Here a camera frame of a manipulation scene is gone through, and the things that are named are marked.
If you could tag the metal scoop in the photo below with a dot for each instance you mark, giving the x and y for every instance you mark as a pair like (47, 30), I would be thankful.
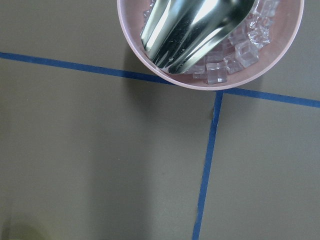
(179, 33)

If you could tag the clear ice cubes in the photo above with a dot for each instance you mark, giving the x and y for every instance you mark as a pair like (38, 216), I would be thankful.
(239, 50)

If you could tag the pink bowl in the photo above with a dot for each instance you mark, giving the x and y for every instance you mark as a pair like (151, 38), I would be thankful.
(287, 21)

